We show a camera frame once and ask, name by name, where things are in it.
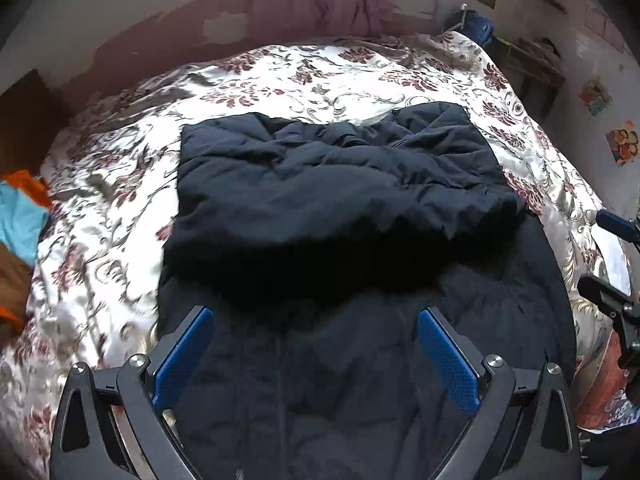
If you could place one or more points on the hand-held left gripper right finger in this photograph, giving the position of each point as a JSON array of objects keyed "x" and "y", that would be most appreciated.
[{"x": 447, "y": 357}]

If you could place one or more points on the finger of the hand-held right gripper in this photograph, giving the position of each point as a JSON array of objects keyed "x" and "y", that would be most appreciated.
[
  {"x": 607, "y": 297},
  {"x": 617, "y": 224}
]

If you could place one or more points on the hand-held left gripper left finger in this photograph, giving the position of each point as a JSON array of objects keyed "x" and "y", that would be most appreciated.
[{"x": 182, "y": 355}]

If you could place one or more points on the black padded jacket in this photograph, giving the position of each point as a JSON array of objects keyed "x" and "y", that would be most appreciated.
[{"x": 325, "y": 220}]

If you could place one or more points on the floral quilt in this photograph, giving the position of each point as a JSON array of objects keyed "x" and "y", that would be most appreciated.
[{"x": 115, "y": 200}]

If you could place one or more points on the small wooden table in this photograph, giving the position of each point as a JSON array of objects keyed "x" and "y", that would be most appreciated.
[{"x": 535, "y": 67}]

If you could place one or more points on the orange blue brown pillow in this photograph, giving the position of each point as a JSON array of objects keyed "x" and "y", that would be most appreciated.
[{"x": 20, "y": 230}]

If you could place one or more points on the blue bag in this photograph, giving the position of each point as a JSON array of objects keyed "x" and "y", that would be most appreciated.
[{"x": 480, "y": 25}]

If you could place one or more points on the wooden headboard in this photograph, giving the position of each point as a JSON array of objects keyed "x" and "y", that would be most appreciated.
[{"x": 27, "y": 120}]

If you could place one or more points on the cartoon wall sticker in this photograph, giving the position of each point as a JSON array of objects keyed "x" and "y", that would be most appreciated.
[{"x": 624, "y": 142}]

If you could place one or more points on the colourful wall sticker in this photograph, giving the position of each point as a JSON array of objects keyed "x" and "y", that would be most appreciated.
[{"x": 596, "y": 96}]

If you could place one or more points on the small wall shelf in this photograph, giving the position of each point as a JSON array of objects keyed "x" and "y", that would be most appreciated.
[{"x": 550, "y": 1}]

